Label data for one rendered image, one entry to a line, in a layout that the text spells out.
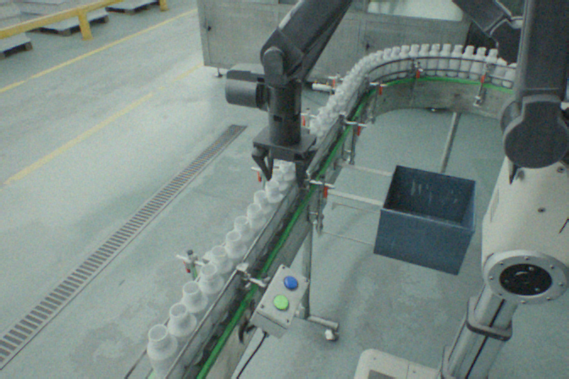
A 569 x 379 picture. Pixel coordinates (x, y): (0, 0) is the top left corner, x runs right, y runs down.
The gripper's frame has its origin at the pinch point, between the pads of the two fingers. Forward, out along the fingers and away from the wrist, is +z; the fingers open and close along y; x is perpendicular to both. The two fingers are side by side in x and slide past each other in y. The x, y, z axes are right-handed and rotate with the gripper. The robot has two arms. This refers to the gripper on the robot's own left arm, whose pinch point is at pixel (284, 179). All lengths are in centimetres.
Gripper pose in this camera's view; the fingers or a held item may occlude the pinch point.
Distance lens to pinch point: 78.9
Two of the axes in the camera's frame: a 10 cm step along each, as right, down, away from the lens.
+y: 9.3, 2.2, -3.1
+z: 0.0, 8.0, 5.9
